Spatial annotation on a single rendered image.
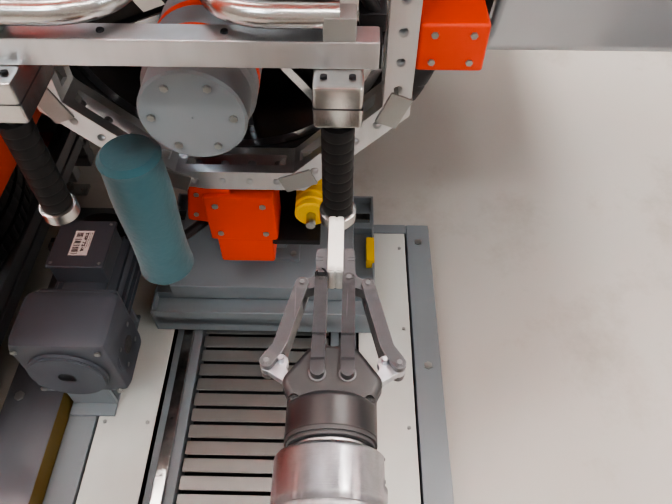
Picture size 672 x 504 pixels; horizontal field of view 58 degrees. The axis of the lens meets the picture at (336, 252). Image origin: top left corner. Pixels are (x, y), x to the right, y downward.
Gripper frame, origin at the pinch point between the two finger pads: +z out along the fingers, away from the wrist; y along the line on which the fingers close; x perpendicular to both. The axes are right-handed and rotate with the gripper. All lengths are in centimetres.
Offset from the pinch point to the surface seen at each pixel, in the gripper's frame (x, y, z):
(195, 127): 0.4, -17.0, 17.9
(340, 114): 8.8, 0.2, 10.4
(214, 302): -69, -29, 38
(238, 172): -21.2, -16.4, 32.4
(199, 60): 12.7, -13.6, 13.5
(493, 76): -83, 52, 145
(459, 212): -83, 34, 80
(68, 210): -6.7, -32.4, 10.9
